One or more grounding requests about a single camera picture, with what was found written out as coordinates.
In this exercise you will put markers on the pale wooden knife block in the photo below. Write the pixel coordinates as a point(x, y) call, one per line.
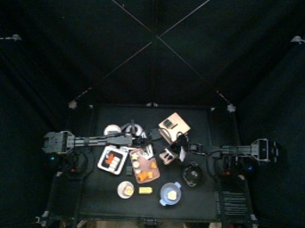
point(168, 156)

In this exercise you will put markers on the white segmented toy rice block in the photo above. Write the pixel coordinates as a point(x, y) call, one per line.
point(115, 163)

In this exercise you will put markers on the black toy pot with lid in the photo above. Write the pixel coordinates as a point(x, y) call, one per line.
point(193, 175)

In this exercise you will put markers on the pale star shaped toy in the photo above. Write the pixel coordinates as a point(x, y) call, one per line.
point(136, 155)

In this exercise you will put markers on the toy fried egg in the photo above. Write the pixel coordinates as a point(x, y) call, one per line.
point(172, 195)

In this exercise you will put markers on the wooden toy toaster box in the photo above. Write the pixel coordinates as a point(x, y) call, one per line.
point(178, 124)

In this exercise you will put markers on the white round bowl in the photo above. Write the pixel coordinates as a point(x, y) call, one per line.
point(113, 129)

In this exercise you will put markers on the white toy egg half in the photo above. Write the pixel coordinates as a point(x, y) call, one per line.
point(138, 171)
point(136, 164)

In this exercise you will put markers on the small white plate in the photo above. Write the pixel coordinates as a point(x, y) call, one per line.
point(121, 190)

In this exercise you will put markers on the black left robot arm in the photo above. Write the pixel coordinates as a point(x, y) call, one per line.
point(91, 141)

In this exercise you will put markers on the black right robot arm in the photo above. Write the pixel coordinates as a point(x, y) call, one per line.
point(239, 150)

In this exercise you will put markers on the orange toy sushi piece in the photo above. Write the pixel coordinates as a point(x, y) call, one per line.
point(110, 157)

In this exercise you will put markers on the blue toy pan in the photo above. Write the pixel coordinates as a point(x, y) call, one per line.
point(166, 198)

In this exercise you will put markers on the grey frame clamp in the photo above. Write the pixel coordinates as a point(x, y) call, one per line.
point(297, 39)
point(73, 104)
point(152, 104)
point(16, 37)
point(231, 107)

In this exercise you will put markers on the white rectangular sushi tray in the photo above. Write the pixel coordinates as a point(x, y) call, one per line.
point(113, 160)

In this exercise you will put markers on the orange toy food piece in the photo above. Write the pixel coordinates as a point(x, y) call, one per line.
point(144, 176)

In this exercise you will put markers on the yellow topped white toy block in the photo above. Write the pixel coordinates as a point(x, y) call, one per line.
point(146, 190)

